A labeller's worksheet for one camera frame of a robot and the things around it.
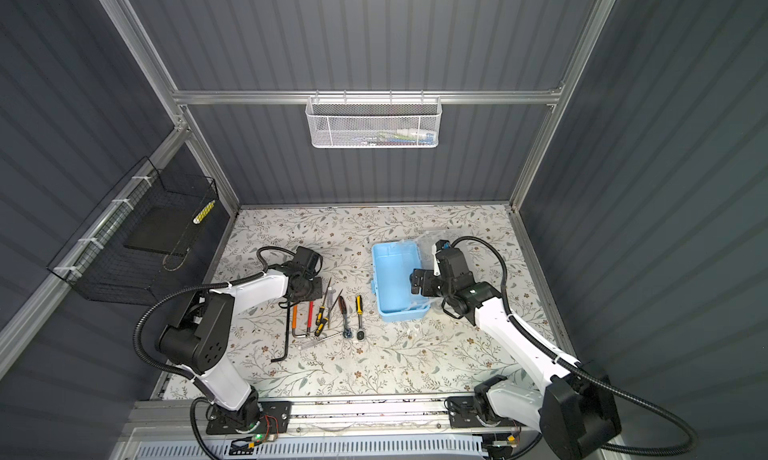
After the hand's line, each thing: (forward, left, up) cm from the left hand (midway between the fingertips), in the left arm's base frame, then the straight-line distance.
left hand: (314, 291), depth 96 cm
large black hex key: (-21, +9, -1) cm, 23 cm away
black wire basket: (-9, +41, +30) cm, 51 cm away
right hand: (-5, -35, +13) cm, 38 cm away
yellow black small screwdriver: (-9, -3, 0) cm, 10 cm away
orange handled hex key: (-7, +5, 0) cm, 9 cm away
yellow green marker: (+7, +27, +28) cm, 39 cm away
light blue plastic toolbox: (+9, -26, +1) cm, 28 cm away
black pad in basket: (+5, +35, +27) cm, 44 cm away
